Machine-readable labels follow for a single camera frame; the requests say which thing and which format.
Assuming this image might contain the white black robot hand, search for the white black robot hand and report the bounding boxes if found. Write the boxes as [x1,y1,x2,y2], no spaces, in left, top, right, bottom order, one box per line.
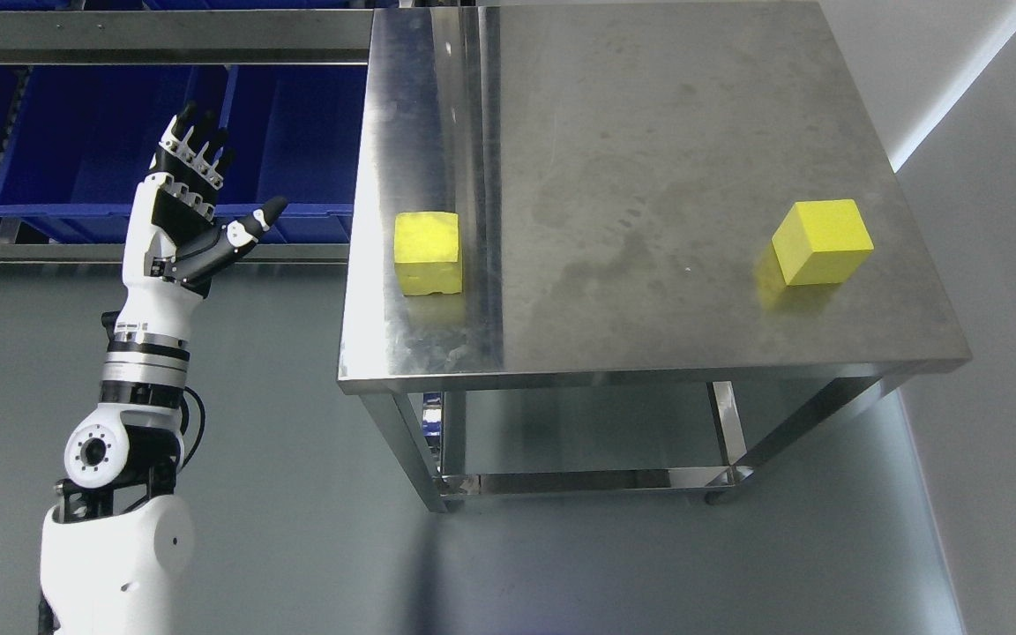
[122,101,288,307]

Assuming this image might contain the yellow foam block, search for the yellow foam block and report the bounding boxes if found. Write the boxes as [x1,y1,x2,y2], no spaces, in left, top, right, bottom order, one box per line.
[392,212,464,296]
[771,198,875,285]

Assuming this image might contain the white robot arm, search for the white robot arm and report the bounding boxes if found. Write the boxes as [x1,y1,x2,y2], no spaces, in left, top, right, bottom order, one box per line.
[37,101,288,634]

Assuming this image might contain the metal shelf rack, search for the metal shelf rack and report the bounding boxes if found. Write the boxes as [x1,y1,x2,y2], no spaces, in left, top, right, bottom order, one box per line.
[0,1,381,265]

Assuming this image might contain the stainless steel table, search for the stainless steel table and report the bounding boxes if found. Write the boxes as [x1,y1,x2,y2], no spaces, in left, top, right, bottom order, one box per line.
[338,1,971,513]

